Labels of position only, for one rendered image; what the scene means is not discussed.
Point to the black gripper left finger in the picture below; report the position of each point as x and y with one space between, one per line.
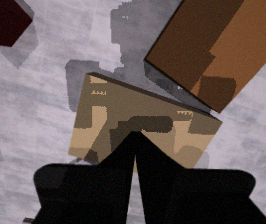
108 182

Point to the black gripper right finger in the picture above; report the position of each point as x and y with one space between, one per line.
162 181

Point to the red block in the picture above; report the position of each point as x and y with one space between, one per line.
13 22

